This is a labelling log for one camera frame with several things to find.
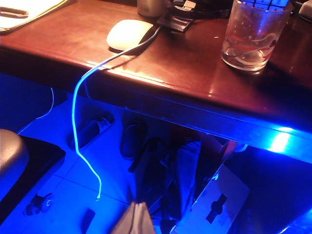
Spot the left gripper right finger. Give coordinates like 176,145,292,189
135,201,157,234

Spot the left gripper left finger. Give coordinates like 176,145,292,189
111,201,137,234

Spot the printed glass cup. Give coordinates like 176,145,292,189
221,0,293,72

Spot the dark fabric bag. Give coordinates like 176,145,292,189
128,137,203,221

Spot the dark slipper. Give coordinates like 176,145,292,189
120,118,149,159

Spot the flat cardboard box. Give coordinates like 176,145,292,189
174,164,251,234

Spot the black and white shoe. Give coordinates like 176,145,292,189
69,114,115,150

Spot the black chair seat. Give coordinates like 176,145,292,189
0,136,66,217

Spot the grey chair armrest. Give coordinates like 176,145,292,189
0,128,30,181

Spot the white computer mouse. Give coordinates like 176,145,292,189
106,19,154,52

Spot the dark card holder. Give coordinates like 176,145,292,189
157,14,195,33

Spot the white insulated bottle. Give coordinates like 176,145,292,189
136,0,169,18

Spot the white paper notepad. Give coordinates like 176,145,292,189
0,0,71,35

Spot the black pen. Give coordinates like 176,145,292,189
0,6,29,19

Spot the glowing light blue cable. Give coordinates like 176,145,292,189
72,25,161,202

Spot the thin white wire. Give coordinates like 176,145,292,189
18,87,55,135

